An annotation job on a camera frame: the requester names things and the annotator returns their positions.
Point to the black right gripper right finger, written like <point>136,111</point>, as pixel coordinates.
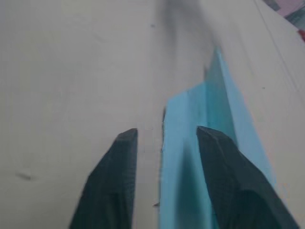
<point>233,181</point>

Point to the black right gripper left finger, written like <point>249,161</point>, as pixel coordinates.
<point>112,181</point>

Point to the blue paper sheet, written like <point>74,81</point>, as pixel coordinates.
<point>183,133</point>

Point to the red object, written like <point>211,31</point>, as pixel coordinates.
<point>302,34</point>

